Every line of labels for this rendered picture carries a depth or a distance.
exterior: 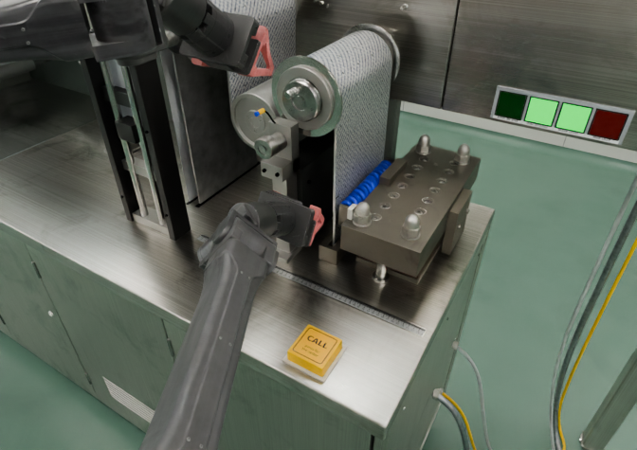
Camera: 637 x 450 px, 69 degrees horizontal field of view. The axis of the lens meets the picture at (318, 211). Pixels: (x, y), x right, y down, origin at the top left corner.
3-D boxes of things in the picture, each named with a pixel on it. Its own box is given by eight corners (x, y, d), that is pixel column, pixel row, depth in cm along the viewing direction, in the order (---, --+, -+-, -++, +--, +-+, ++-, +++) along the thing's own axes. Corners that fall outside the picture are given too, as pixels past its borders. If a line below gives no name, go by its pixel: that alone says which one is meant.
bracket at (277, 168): (266, 258, 101) (255, 129, 83) (283, 242, 105) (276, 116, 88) (285, 266, 99) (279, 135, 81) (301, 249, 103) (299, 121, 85)
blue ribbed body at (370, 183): (337, 214, 95) (337, 200, 93) (381, 169, 110) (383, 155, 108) (353, 219, 94) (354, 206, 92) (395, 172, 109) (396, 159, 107)
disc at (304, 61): (271, 124, 90) (270, 47, 81) (273, 123, 91) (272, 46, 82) (338, 146, 85) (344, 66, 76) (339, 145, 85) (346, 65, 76)
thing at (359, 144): (332, 212, 94) (334, 129, 84) (381, 162, 111) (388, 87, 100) (335, 213, 94) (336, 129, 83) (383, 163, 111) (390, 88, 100)
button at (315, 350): (286, 360, 80) (286, 351, 78) (308, 332, 84) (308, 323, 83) (322, 378, 77) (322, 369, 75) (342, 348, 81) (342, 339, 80)
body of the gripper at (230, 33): (245, 72, 59) (209, 45, 53) (187, 59, 64) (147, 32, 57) (263, 24, 59) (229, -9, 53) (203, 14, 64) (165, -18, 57)
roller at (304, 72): (276, 120, 88) (275, 60, 81) (341, 79, 106) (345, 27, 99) (329, 137, 84) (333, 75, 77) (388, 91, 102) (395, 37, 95)
